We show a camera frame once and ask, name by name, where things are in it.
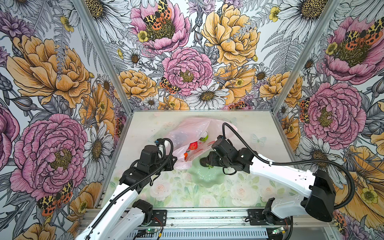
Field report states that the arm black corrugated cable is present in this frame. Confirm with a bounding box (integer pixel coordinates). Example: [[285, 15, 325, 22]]
[[85, 137, 175, 240], [221, 122, 356, 240]]

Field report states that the aluminium corner post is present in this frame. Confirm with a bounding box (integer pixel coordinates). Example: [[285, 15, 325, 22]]
[[271, 0, 340, 115], [74, 1, 134, 117]]

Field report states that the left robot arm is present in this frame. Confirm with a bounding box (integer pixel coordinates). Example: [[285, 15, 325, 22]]
[[76, 138, 177, 240]]

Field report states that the pink plastic bag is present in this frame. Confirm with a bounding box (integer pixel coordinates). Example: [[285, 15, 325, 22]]
[[166, 117, 224, 170]]

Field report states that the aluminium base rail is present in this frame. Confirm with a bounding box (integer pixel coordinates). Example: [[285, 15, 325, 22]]
[[113, 206, 334, 229]]

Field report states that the white vented cable duct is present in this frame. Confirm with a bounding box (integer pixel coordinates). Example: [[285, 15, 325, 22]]
[[125, 228, 269, 240]]

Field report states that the green bumpy custard apple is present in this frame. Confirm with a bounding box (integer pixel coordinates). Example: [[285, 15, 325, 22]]
[[199, 134, 209, 143]]

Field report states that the green wavy fruit plate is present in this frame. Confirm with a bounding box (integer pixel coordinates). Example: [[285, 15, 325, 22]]
[[187, 159, 226, 189]]

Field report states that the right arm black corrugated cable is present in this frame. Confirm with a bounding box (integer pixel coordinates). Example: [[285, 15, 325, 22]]
[[221, 122, 356, 240]]

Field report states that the green circuit board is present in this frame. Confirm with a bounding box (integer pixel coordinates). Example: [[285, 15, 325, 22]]
[[271, 227, 286, 235]]

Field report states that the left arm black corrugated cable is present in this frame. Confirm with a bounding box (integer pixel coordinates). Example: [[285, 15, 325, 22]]
[[85, 137, 175, 240]]

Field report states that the dark brown mangosteen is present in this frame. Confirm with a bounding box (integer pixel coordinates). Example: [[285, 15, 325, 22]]
[[200, 157, 211, 168]]

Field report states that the aluminium corner post left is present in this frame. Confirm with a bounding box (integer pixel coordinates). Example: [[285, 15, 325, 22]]
[[74, 1, 134, 117]]

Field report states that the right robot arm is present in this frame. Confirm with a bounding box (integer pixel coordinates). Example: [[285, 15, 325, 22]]
[[200, 136, 336, 224]]

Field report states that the small red tomato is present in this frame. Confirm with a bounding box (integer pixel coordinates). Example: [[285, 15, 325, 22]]
[[189, 142, 198, 151]]

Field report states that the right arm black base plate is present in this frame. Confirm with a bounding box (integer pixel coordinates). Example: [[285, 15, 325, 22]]
[[245, 208, 291, 226]]

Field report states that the aluminium corner post right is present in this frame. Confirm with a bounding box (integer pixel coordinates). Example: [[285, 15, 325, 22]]
[[271, 0, 340, 115]]

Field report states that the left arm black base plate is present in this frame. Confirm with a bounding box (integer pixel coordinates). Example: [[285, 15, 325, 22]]
[[142, 210, 168, 227]]

